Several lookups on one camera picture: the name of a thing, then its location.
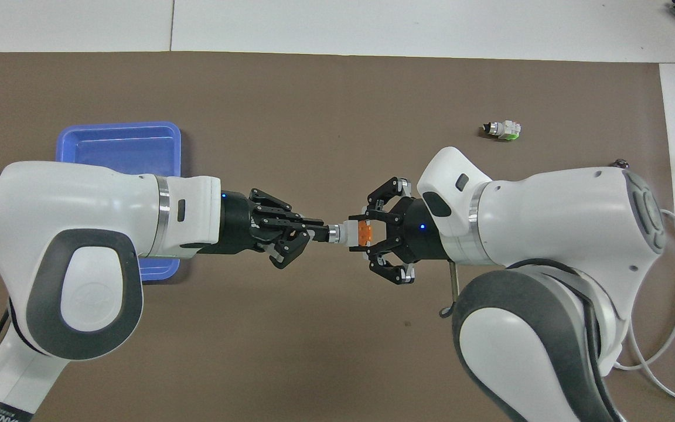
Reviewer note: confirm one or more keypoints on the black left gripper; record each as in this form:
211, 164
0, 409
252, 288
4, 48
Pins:
238, 223

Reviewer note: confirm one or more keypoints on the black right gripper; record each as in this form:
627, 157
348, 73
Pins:
422, 231

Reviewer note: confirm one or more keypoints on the white switch with orange block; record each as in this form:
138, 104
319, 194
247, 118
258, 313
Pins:
349, 233

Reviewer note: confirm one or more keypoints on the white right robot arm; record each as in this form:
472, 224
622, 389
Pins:
548, 223

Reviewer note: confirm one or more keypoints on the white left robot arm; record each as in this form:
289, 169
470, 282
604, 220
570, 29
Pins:
79, 199

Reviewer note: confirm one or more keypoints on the brown paper table mat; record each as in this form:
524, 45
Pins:
337, 117

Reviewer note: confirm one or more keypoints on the blue plastic tray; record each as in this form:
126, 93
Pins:
126, 146

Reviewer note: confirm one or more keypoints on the small white push-button switch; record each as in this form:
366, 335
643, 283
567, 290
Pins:
507, 130

